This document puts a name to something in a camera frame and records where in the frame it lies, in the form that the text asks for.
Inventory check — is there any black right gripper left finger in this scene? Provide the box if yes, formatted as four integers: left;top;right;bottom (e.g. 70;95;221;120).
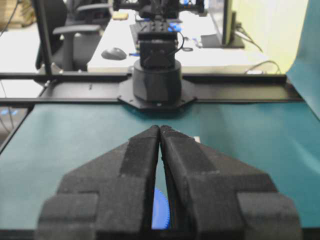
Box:
34;125;160;240

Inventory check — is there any black vertical frame post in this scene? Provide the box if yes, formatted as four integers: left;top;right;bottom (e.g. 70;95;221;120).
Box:
32;0;66;76

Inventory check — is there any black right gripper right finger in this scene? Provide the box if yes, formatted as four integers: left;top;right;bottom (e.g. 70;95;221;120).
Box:
160;126;303;240

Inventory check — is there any black aluminium frame rail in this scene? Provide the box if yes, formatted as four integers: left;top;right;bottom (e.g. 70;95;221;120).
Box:
0;72;303;111

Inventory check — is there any black computer mouse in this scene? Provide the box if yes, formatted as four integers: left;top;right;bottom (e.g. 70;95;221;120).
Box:
101;47;127;61

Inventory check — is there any black office chair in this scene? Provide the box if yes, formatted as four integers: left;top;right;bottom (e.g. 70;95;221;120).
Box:
32;0;111;72

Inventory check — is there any large blue plastic gear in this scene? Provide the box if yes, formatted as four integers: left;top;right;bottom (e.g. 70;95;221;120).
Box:
151;188;170;230

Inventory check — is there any white tape marker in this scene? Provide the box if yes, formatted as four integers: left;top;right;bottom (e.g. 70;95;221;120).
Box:
193;136;201;143

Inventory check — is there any black monitor on desk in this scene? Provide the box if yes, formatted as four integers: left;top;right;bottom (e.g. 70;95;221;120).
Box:
200;0;245;49

